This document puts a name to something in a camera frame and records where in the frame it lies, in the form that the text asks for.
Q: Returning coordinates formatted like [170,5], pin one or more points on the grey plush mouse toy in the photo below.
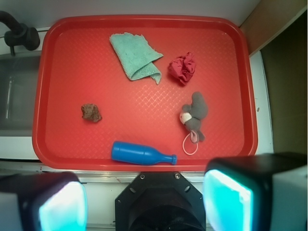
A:
[191,117]

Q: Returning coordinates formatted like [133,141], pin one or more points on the black faucet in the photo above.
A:
[19,34]

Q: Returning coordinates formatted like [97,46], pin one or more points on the blue plastic bottle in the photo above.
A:
[139,154]

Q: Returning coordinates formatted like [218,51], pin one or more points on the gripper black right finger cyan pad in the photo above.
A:
[267,192]

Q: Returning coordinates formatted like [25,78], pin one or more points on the teal folded cloth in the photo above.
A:
[136,56]

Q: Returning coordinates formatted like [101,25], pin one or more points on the crumpled red paper ball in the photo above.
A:
[183,68]

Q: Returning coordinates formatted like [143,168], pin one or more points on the black octagonal mount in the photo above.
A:
[160,201]

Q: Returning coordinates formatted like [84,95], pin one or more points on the metal sink basin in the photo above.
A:
[18,84]

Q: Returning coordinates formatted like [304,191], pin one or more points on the brown rock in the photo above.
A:
[91,112]

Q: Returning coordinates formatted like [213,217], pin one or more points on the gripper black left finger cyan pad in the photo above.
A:
[43,202]

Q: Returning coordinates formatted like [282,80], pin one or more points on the red plastic tray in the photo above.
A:
[78,66]

